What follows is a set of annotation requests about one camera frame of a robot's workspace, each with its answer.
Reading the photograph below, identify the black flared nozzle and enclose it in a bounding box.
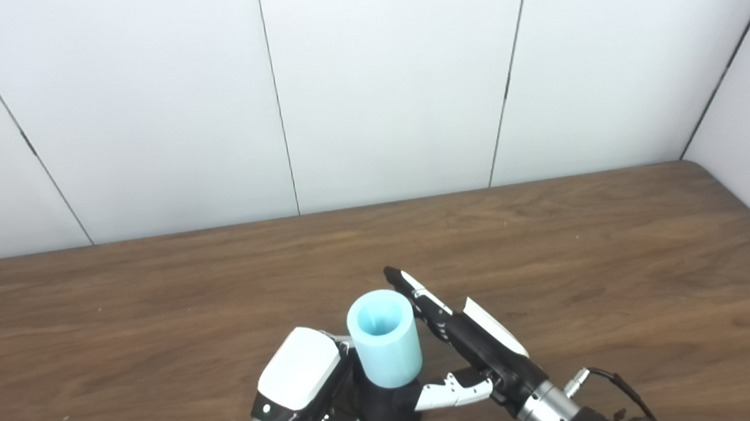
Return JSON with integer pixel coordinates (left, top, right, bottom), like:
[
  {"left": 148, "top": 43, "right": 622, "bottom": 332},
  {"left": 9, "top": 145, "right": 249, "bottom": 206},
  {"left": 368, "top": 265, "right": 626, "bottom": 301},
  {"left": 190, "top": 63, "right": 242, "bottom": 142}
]
[{"left": 349, "top": 364, "right": 424, "bottom": 421}]

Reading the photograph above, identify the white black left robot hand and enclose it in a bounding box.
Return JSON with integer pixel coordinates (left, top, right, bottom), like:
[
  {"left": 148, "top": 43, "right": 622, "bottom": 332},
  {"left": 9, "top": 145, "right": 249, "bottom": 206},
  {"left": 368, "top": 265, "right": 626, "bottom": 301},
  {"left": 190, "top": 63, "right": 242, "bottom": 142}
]
[{"left": 246, "top": 322, "right": 389, "bottom": 421}]

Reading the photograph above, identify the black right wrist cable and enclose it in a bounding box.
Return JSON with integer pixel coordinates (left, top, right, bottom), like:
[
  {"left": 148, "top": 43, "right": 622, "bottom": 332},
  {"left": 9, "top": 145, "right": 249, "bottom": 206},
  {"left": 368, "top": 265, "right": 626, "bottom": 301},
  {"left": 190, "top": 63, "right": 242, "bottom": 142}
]
[{"left": 564, "top": 363, "right": 664, "bottom": 421}]

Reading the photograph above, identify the light-blue hose piece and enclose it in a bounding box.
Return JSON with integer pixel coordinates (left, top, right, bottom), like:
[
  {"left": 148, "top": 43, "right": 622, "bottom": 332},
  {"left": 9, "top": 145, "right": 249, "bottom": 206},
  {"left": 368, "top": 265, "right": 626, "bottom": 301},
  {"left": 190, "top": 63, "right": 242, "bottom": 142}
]
[{"left": 345, "top": 287, "right": 425, "bottom": 392}]

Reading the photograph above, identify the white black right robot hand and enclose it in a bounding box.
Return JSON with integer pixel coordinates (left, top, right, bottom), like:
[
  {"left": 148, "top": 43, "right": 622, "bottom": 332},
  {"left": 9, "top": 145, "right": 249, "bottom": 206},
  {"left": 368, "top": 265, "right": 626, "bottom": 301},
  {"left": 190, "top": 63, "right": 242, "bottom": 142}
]
[{"left": 383, "top": 257, "right": 551, "bottom": 421}]

